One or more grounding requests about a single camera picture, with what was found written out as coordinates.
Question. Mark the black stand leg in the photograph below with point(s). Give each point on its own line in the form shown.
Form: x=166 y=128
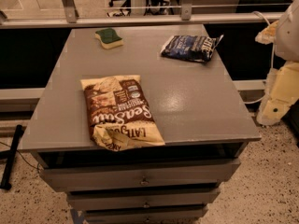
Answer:
x=9 y=156

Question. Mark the bottom grey drawer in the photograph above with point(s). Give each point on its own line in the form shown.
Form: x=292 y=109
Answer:
x=145 y=216

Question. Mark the brown chip bag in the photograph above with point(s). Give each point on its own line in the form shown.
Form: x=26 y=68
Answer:
x=118 y=112

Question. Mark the green yellow sponge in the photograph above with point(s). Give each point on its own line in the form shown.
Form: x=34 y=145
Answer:
x=108 y=38

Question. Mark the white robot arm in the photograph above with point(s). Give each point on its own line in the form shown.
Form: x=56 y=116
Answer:
x=286 y=43

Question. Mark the middle grey drawer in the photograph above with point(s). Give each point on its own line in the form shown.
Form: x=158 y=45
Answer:
x=140 y=199

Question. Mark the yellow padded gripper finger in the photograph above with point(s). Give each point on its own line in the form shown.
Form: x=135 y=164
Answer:
x=267 y=35
x=281 y=92

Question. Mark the grey drawer cabinet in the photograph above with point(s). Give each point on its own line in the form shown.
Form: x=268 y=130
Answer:
x=195 y=106

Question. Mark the grey metal railing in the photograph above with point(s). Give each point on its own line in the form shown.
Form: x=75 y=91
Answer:
x=93 y=13

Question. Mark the grey drawer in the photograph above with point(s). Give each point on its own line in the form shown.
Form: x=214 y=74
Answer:
x=140 y=199
x=145 y=216
x=140 y=175

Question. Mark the blue chip bag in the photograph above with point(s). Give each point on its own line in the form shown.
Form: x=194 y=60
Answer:
x=191 y=48

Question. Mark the top grey drawer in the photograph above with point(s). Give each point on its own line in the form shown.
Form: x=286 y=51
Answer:
x=140 y=175

